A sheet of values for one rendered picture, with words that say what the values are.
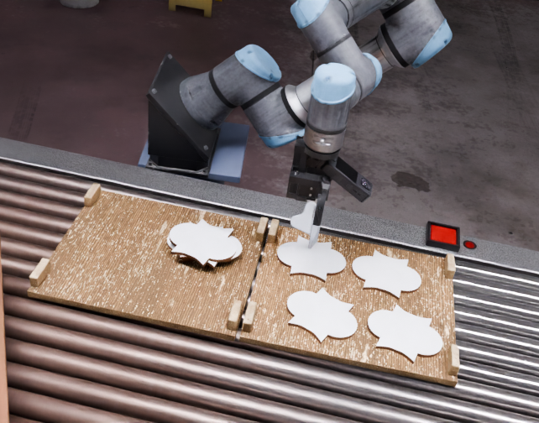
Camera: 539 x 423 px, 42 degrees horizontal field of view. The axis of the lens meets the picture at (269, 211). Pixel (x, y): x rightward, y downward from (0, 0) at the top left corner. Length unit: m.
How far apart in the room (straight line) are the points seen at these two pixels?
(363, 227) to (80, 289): 0.67
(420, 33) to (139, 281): 0.83
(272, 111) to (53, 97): 2.31
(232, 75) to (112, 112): 2.07
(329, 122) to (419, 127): 2.76
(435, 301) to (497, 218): 2.01
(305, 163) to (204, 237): 0.28
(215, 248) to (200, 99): 0.50
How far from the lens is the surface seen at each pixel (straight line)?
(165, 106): 1.76
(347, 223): 1.67
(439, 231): 1.71
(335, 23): 1.36
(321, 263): 1.50
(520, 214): 3.57
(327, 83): 1.25
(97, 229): 1.56
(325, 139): 1.31
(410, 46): 1.69
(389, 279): 1.51
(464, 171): 3.75
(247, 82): 1.78
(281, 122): 1.78
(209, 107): 1.83
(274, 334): 1.36
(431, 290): 1.53
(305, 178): 1.36
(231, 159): 1.91
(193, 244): 1.47
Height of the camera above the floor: 1.93
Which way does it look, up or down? 38 degrees down
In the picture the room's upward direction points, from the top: 8 degrees clockwise
